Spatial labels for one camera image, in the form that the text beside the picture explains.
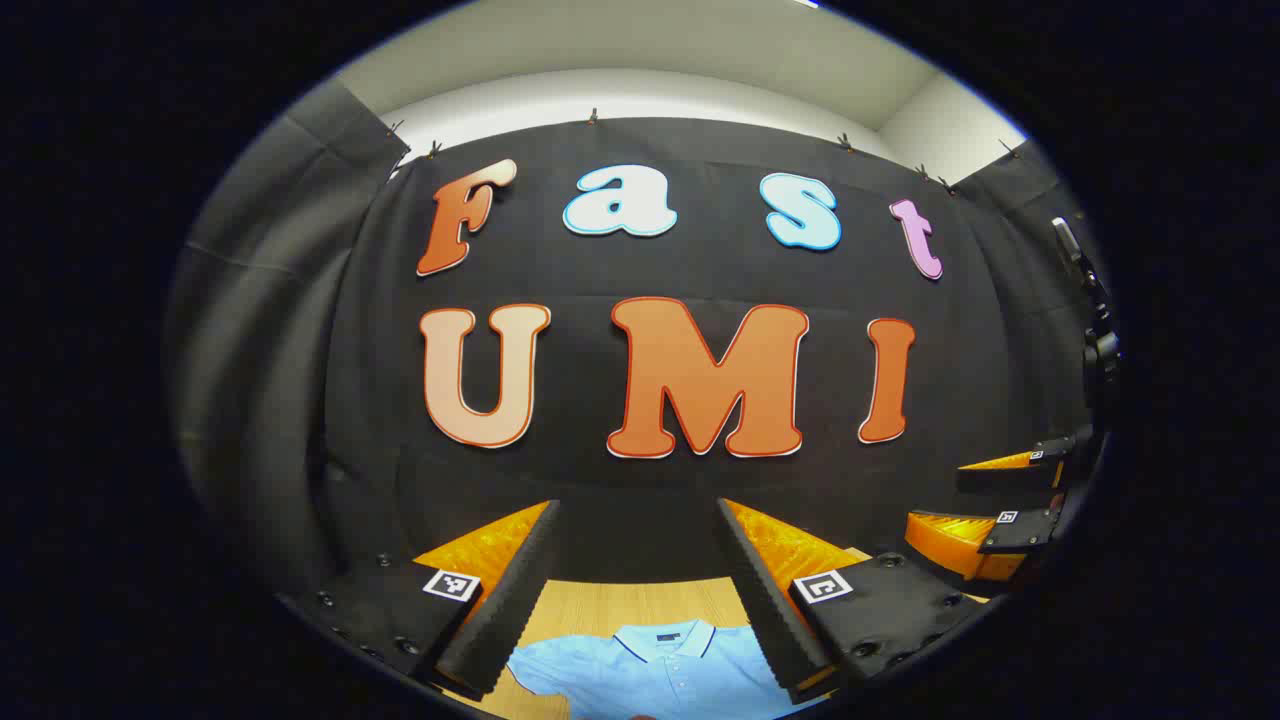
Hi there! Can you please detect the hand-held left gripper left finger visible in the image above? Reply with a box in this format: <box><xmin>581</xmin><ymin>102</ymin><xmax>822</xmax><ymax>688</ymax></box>
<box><xmin>276</xmin><ymin>499</ymin><xmax>563</xmax><ymax>701</ymax></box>

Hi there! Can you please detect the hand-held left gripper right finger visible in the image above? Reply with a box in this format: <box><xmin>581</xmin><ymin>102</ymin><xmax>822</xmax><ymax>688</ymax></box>
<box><xmin>715</xmin><ymin>497</ymin><xmax>989</xmax><ymax>706</ymax></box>

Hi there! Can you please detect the light blue polo T-shirt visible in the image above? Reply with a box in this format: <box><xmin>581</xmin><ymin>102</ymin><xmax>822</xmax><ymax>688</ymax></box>
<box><xmin>505</xmin><ymin>618</ymin><xmax>831</xmax><ymax>720</ymax></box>

